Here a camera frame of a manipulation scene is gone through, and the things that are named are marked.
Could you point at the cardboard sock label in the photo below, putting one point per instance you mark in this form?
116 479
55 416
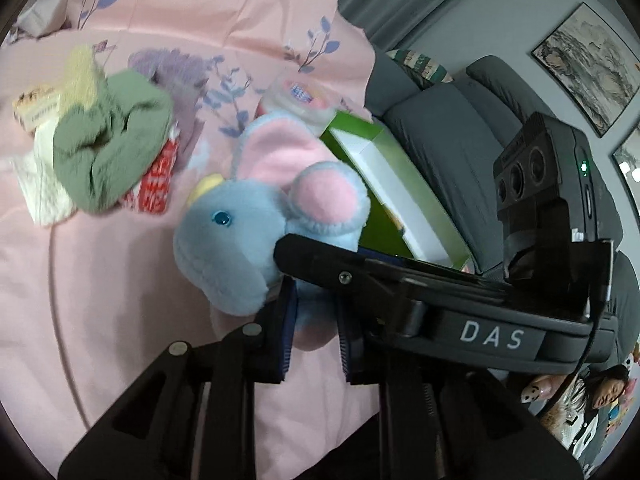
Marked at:
35 107

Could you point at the patterned cushion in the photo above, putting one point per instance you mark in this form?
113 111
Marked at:
420 65

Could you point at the small framed picture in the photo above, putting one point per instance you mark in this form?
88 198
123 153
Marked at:
631 160

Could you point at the yellow fuzzy sock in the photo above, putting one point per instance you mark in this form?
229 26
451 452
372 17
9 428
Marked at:
82 77

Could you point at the large framed painting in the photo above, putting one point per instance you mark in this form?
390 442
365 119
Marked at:
585 60

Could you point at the blue elephant plush toy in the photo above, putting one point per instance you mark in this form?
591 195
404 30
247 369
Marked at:
225 250

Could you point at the red packet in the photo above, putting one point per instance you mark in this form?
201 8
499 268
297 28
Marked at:
157 180

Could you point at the white knit sock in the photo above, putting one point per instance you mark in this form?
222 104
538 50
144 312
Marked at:
42 190

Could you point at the purple fuzzy sock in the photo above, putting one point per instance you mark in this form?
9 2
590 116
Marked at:
175 67

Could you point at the green cloth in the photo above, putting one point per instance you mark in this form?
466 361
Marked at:
115 145

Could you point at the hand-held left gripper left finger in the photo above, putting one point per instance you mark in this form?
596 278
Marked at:
287 332

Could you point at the crumpled pale cloth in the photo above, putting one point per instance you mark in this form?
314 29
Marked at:
42 7

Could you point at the grey sofa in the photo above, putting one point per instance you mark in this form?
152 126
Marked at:
450 140

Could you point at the green cardboard box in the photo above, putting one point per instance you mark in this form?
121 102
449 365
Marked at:
430 225

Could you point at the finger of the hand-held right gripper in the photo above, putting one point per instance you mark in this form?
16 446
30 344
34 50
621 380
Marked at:
335 267

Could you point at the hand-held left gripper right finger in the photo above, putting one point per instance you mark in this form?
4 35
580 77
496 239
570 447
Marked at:
348 355

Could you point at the pink floral bedsheet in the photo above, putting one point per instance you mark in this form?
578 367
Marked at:
125 285

